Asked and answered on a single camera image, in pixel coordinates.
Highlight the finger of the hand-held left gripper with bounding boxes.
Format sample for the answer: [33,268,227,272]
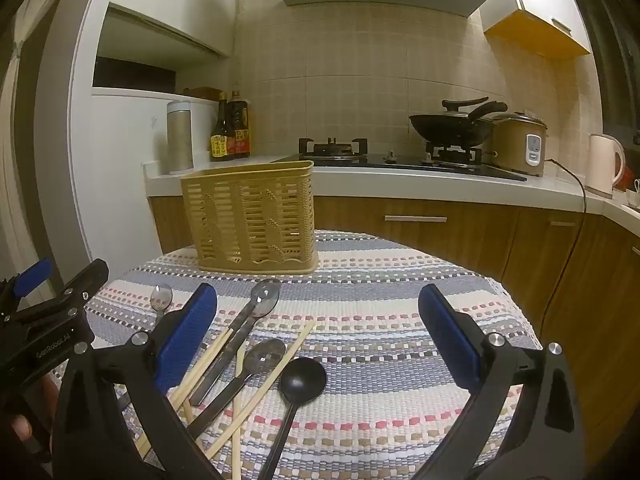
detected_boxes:
[10,258,110,328]
[0,258,55,312]

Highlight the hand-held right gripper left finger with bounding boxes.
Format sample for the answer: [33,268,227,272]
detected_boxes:
[50,282,226,480]

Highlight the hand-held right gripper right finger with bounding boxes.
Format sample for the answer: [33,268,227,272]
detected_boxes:
[417,283,586,480]

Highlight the small metal spoon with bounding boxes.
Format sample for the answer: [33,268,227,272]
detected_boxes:
[149,283,175,331]

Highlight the metal spoon with black handle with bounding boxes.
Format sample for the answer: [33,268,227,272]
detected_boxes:
[185,338,287,440]

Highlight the black plastic spoon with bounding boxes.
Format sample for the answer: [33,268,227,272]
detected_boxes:
[256,357,328,480]

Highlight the yellow plastic utensil basket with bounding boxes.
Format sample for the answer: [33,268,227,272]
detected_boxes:
[180,160,320,276]

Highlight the person's left hand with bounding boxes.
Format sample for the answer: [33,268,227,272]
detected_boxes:
[7,375,61,457]

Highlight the striped woven tablecloth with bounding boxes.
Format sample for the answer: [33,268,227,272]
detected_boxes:
[82,230,543,480]

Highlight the wooden base cabinet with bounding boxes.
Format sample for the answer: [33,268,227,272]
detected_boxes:
[147,195,640,441]

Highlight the tall beige canister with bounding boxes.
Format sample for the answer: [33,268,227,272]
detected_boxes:
[166,101,195,176]

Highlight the black gas stove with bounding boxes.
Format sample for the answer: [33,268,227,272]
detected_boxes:
[270,137,528,182]

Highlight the slim dark sauce bottle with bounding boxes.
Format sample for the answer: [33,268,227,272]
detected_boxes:
[210,92,236,162]

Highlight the beige rice cooker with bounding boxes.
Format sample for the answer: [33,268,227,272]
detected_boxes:
[482,112,548,177]

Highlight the black wok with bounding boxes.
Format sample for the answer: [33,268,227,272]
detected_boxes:
[409,100,508,147]

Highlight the wide dark sauce bottle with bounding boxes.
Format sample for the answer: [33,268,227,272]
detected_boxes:
[227,91,252,159]

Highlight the white electric kettle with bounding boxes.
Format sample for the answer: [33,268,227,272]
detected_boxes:
[585,133,627,199]

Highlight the black power cable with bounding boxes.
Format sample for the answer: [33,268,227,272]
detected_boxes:
[540,158,587,336]

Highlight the white open wall cabinet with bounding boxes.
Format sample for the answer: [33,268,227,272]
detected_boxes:
[92,2,236,96]

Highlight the white and orange wall cabinet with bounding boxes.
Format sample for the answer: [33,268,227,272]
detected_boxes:
[480,0,593,58]

